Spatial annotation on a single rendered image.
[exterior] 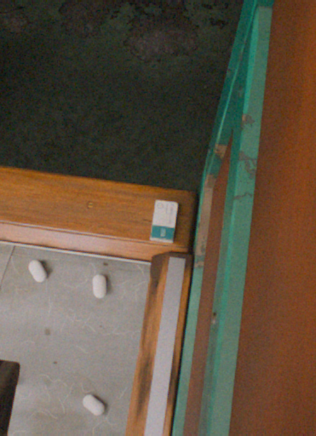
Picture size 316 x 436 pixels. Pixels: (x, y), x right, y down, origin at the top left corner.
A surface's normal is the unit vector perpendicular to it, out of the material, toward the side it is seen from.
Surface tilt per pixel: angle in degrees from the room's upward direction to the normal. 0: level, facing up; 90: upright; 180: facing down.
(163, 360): 0
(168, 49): 0
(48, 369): 0
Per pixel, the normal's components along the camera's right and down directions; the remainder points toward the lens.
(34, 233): -0.10, 0.49
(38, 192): 0.00, -0.25
